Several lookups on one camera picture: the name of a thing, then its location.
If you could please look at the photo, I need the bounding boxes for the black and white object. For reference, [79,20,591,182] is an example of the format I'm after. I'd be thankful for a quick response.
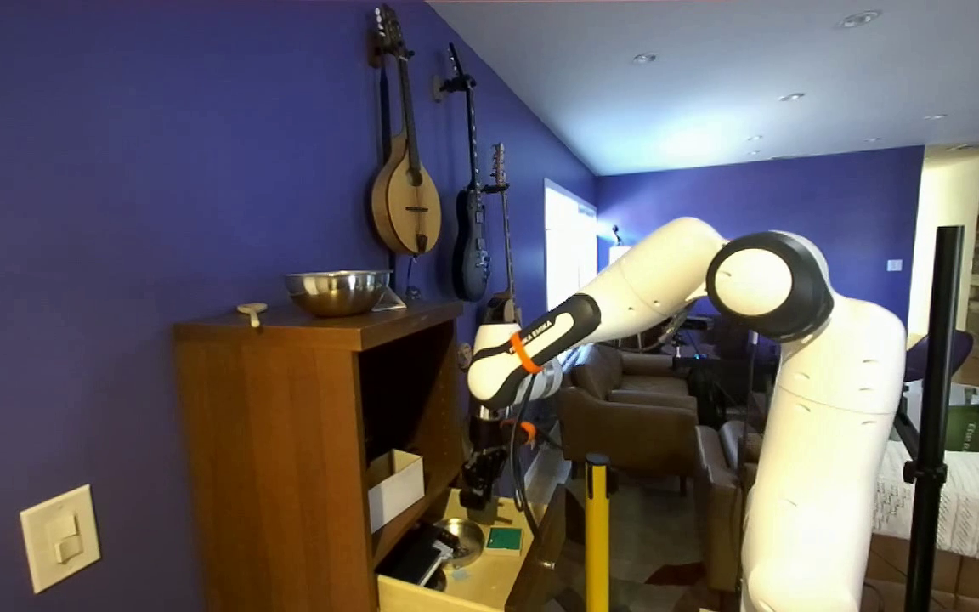
[377,524,461,588]

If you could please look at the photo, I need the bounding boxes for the dark electric guitar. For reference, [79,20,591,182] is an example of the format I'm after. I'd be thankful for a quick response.
[441,49,489,301]

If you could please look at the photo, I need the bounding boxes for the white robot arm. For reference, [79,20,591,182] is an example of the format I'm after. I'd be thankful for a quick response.
[466,219,905,612]

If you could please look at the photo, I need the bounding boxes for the brown sofa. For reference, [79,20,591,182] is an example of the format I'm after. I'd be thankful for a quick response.
[550,352,696,475]

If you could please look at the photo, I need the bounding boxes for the teal sponge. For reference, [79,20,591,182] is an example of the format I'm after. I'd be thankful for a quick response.
[485,529,523,552]

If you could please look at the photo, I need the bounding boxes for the white box on shelf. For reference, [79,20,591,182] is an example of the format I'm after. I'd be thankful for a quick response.
[369,450,427,531]

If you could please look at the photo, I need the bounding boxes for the yellow pole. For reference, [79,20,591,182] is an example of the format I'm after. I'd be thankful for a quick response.
[585,457,611,612]

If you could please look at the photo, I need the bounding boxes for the bed with white cover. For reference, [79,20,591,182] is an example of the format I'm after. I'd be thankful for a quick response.
[873,443,979,563]

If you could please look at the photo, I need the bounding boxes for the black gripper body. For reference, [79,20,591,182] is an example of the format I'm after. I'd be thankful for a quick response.
[461,445,510,509]

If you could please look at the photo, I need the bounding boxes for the mandolin on wall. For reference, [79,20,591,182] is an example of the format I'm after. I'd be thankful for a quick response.
[371,3,441,257]

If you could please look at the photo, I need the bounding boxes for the black tripod stand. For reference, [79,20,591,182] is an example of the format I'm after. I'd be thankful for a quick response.
[895,225,965,612]

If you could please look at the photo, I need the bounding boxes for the silver bowl on shelf top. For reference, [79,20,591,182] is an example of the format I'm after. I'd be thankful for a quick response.
[287,268,390,316]

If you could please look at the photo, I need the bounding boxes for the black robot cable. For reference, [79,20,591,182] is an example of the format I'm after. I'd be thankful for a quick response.
[508,371,567,538]

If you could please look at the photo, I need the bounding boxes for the white light switch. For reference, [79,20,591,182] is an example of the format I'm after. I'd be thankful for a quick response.
[22,486,101,596]

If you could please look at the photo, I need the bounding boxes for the dark wooden shelf unit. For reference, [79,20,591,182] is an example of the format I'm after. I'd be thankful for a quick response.
[175,302,464,612]

